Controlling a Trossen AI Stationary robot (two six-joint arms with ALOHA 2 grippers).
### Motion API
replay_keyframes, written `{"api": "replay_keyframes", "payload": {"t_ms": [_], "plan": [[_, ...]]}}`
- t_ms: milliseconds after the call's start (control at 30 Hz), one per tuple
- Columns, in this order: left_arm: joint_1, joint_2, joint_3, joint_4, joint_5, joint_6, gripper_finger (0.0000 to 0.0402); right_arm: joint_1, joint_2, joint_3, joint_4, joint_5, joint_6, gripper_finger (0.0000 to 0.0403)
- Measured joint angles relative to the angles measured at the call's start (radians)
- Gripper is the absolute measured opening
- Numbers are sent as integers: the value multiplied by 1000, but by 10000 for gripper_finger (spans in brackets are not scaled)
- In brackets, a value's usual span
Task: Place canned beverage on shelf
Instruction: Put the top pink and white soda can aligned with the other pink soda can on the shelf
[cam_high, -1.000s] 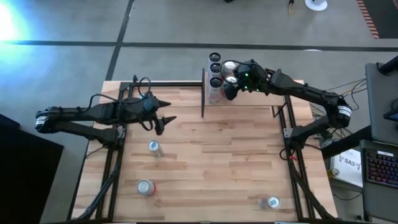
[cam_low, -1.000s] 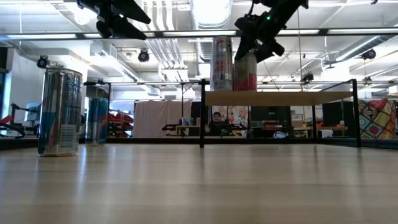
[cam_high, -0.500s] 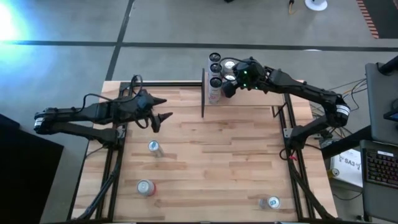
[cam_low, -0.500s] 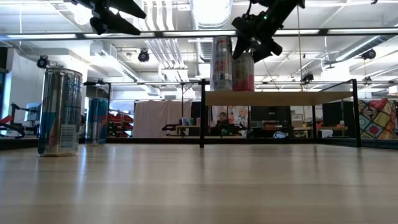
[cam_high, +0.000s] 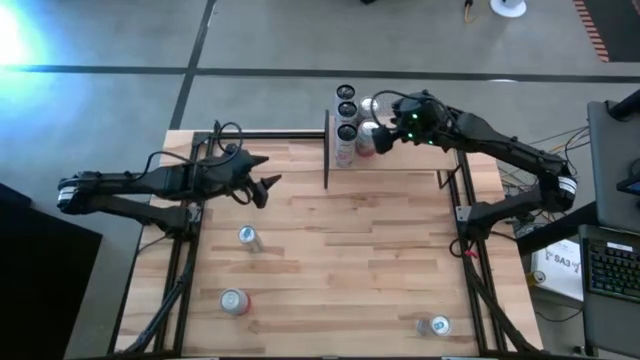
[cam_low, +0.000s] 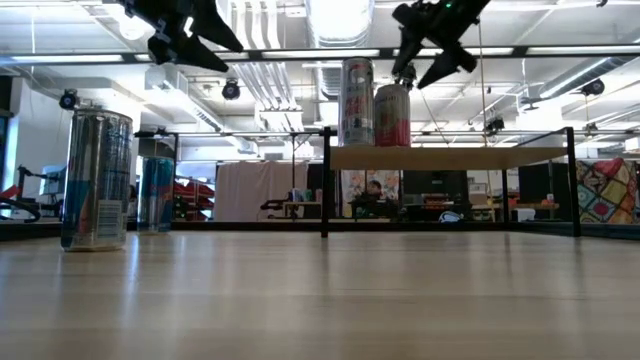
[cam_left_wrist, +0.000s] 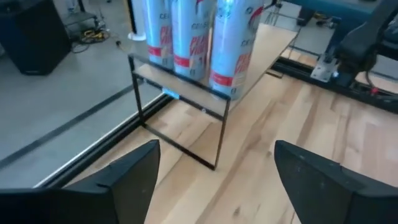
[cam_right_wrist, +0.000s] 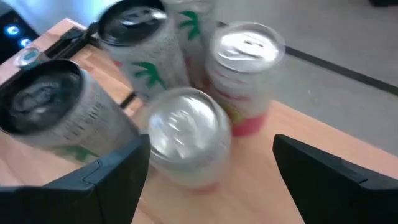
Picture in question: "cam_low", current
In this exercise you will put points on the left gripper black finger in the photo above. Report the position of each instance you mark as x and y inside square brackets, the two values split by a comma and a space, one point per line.
[185, 52]
[215, 27]

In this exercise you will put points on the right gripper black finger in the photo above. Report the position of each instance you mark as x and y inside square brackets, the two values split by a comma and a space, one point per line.
[406, 55]
[450, 62]

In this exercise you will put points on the red white Spindrift can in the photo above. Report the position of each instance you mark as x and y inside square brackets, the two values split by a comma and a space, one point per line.
[392, 120]

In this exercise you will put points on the tall white Celsius can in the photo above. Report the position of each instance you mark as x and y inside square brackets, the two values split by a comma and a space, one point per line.
[356, 110]

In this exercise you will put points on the blue silver Red Bull can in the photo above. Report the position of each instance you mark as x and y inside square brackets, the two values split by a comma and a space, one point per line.
[156, 195]
[97, 180]

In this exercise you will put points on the black ceiling spotlight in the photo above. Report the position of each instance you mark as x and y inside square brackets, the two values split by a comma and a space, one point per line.
[409, 79]
[231, 90]
[494, 125]
[593, 87]
[68, 100]

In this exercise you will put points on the black background monitor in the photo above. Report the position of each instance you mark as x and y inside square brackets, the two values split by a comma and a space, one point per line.
[435, 185]

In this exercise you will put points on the white cartoon poster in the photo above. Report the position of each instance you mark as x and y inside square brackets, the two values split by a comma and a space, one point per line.
[352, 182]

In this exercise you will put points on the person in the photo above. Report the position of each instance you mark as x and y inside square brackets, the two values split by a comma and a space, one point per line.
[374, 190]

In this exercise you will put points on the red storage rack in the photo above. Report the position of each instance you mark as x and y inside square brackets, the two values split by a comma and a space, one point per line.
[195, 200]

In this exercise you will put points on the white curtain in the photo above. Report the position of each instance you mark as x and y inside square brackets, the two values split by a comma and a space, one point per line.
[245, 190]

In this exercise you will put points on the small white rounded object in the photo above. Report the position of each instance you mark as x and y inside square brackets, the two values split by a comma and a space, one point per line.
[451, 217]

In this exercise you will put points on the background wooden table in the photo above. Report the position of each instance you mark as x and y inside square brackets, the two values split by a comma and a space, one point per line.
[305, 204]

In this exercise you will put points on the colourful patchwork quilt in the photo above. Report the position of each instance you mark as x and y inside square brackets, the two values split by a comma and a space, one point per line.
[607, 192]

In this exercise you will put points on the silver round ventilation duct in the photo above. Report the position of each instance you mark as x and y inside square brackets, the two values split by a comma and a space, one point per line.
[340, 20]

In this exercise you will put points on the black background frame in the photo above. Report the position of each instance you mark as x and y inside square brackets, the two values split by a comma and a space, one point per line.
[175, 147]

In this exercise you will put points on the wooden shelf with black frame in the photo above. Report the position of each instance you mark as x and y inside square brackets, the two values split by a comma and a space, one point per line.
[450, 158]

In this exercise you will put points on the black aluminium rig frame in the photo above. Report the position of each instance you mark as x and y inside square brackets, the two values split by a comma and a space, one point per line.
[250, 226]

